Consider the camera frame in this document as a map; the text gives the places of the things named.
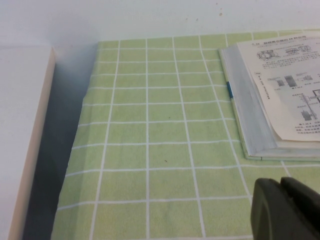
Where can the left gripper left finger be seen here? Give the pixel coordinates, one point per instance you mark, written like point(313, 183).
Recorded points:
point(270, 215)

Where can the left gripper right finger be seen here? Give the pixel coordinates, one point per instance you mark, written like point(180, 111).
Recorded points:
point(305, 198)

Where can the technical book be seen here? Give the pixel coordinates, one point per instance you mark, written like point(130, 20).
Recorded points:
point(275, 100)

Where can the green checkered tablecloth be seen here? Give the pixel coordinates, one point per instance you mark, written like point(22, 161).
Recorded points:
point(150, 150)

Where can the white board panel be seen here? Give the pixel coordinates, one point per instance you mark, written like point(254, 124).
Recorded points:
point(17, 125)

